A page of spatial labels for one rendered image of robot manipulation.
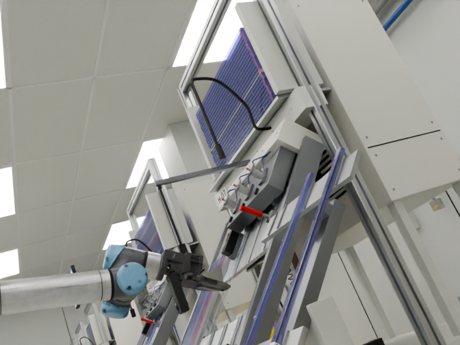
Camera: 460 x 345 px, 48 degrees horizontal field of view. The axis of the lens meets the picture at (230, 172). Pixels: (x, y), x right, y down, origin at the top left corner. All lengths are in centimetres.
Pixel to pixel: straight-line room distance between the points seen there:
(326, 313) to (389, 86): 93
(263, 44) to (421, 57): 169
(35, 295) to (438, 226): 248
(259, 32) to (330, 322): 91
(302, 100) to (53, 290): 80
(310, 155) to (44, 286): 74
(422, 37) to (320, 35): 147
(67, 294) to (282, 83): 80
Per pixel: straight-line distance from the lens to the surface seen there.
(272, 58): 153
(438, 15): 304
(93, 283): 128
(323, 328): 97
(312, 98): 147
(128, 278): 128
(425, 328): 137
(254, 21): 160
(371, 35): 183
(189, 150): 503
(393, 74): 177
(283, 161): 142
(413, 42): 316
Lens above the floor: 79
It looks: 18 degrees up
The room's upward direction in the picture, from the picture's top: 23 degrees counter-clockwise
